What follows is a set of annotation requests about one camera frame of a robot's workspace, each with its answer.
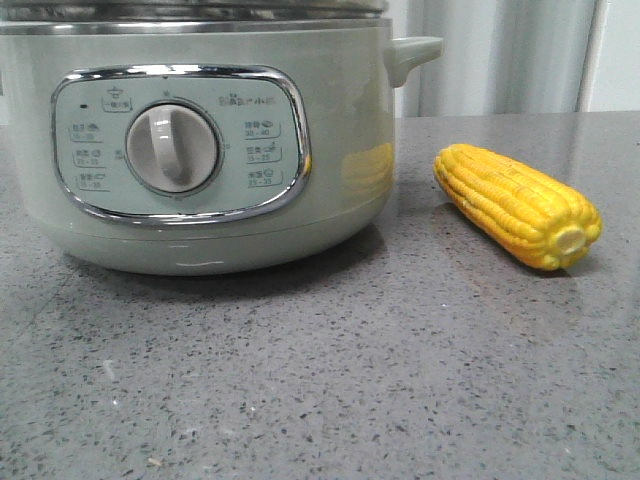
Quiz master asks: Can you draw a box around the grey round control knob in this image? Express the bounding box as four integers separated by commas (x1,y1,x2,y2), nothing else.
126,103,221,195

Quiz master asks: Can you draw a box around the yellow corn cob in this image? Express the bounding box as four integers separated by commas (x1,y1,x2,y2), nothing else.
433,144,602,271

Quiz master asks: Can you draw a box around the light green electric pot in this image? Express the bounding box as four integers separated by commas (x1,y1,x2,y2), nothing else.
1,18,442,276

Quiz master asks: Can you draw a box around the glass pot lid steel rim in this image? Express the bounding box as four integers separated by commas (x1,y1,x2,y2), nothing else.
1,0,388,22

